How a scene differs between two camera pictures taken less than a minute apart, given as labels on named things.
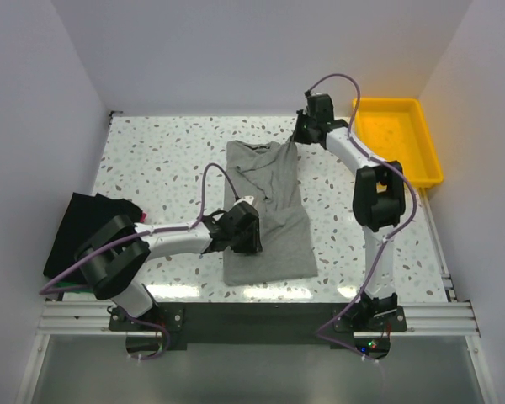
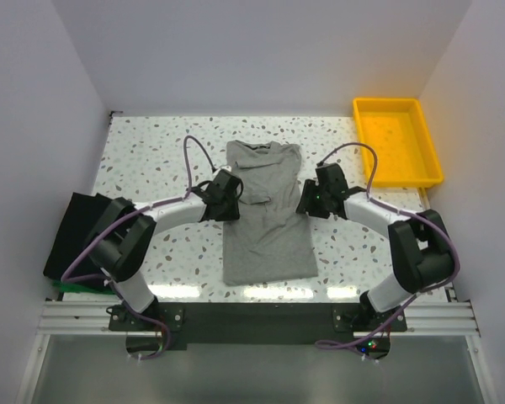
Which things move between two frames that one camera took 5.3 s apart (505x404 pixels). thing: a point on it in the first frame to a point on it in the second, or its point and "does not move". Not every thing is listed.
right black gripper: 299,137 to 305,204
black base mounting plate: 259,323 does not move
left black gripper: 253,246 to 233,213
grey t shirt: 268,174 does not move
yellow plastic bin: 395,130 does not move
